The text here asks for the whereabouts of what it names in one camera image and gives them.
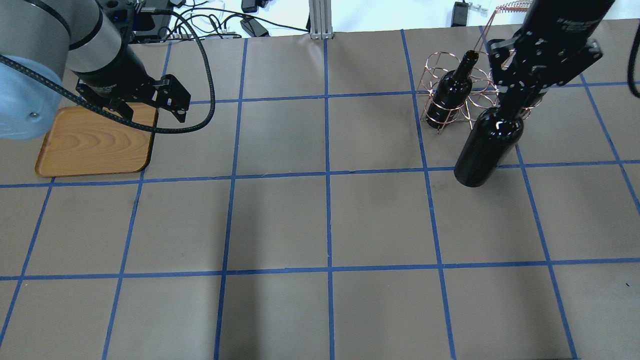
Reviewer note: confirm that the aluminium frame post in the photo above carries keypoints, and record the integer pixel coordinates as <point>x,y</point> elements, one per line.
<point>320,16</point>

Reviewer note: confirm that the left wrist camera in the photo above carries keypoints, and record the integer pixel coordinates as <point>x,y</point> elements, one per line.
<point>172,96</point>

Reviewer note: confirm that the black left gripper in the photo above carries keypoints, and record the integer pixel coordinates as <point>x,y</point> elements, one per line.
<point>116,75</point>

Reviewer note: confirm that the wooden tray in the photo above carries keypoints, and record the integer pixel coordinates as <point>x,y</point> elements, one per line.
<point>82,143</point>

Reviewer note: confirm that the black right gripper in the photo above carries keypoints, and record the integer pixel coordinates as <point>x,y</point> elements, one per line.
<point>559,31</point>

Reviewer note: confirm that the dark wine bottle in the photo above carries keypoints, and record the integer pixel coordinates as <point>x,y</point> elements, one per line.
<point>494,134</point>
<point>451,93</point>

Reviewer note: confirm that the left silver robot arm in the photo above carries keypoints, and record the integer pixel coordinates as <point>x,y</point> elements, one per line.
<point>50,37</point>

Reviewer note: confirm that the black power adapter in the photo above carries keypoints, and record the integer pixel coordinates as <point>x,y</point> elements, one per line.
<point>459,14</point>

